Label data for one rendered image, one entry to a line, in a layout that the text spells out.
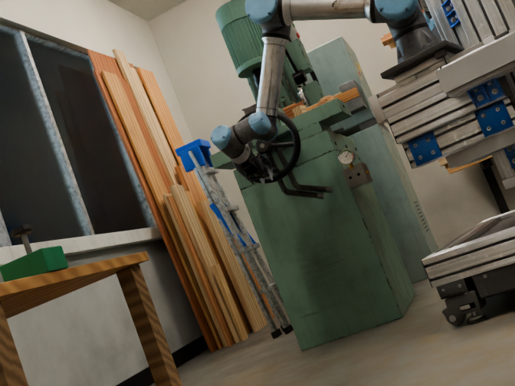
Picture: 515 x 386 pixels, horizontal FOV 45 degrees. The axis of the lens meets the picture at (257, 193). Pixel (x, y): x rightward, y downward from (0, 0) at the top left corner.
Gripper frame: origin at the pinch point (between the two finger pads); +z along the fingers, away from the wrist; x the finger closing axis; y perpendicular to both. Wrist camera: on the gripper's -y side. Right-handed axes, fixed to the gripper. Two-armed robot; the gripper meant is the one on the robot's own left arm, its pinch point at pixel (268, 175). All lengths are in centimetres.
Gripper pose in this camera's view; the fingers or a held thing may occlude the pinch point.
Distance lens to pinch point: 235.1
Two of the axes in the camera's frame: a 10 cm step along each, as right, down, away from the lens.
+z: 5.0, 4.1, 7.6
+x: 8.4, -4.5, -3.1
